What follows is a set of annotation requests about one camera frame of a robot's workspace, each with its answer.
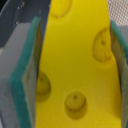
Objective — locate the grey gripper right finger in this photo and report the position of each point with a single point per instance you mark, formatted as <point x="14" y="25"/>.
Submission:
<point x="119" y="38"/>

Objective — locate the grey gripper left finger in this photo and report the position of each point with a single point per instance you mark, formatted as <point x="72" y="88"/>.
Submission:
<point x="18" y="75"/>

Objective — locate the yellow toy cheese wedge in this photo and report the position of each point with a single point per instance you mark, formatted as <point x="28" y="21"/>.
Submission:
<point x="78" y="83"/>

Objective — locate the beige woven placemat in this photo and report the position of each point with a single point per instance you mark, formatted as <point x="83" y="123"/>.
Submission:
<point x="118" y="11"/>

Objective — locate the dark blue frying pan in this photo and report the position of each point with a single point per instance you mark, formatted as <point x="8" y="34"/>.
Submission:
<point x="20" y="11"/>

